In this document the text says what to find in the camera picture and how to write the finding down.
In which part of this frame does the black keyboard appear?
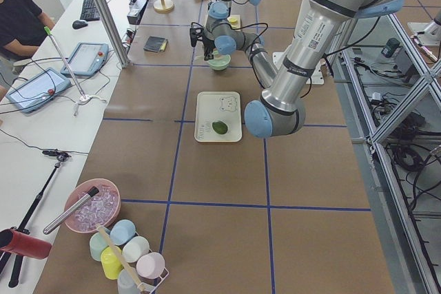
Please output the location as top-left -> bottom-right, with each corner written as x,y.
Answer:
80,0 -> 100,21

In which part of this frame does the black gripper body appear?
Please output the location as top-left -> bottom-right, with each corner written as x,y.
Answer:
202,30 -> 215,50

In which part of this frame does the wooden mug tree stand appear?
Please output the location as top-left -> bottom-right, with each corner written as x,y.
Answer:
153,0 -> 174,14

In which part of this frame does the aluminium frame post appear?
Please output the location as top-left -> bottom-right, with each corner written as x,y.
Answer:
94,0 -> 130,68

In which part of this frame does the wooden stick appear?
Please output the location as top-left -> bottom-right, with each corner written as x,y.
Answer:
96,225 -> 147,293

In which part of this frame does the pink cup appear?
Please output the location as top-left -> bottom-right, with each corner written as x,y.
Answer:
136,252 -> 165,279

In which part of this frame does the black computer mouse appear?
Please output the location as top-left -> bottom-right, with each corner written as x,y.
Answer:
72,19 -> 88,30

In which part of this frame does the black tripod stick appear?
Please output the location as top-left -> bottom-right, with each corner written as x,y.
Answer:
1,149 -> 70,288

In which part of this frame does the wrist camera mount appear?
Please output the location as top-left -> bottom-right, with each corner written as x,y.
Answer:
189,28 -> 204,48

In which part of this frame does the white cup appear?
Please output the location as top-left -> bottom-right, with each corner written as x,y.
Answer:
122,235 -> 150,263

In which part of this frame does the green avocado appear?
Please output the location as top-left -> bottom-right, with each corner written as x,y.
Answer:
212,120 -> 228,135

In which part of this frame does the red cylinder bottle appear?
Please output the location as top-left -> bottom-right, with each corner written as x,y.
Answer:
1,229 -> 52,260

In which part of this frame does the teach pendant tablet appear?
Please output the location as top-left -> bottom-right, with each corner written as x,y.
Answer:
6,67 -> 71,114
67,42 -> 110,77

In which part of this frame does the light green bowl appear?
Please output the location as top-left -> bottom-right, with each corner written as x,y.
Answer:
207,50 -> 231,71

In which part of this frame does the near teach pendant tablet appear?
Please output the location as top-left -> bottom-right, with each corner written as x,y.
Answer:
6,67 -> 71,114

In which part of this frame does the far teach pendant tablet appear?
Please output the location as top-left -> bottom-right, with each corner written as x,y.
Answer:
67,42 -> 110,77

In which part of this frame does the grey folded cloth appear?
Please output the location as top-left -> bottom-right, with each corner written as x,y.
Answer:
143,36 -> 168,53

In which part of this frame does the blue cup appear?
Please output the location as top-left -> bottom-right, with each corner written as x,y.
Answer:
110,219 -> 136,246

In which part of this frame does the green cup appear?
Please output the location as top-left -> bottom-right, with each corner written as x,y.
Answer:
89,232 -> 108,262

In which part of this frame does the wooden cutting board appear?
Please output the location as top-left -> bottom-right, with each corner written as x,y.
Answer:
205,14 -> 243,30

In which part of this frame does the seated person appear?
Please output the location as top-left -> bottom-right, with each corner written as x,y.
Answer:
0,0 -> 56,98

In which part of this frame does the white cup rack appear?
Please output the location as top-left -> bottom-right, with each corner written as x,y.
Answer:
131,231 -> 169,293

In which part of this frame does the silver rod with green tip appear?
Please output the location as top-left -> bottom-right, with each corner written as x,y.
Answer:
43,25 -> 107,117

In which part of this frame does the grey cup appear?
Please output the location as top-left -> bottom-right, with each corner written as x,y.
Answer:
117,269 -> 141,294

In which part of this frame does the metal cylinder tool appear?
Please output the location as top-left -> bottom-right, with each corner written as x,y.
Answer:
43,186 -> 99,235

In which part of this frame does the yellow cup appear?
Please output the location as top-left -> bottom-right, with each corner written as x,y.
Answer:
100,246 -> 123,280

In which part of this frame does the cream bear tray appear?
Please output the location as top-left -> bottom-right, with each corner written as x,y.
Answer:
194,92 -> 242,143

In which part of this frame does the pink bowl with ice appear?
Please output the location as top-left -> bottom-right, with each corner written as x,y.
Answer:
64,178 -> 121,233

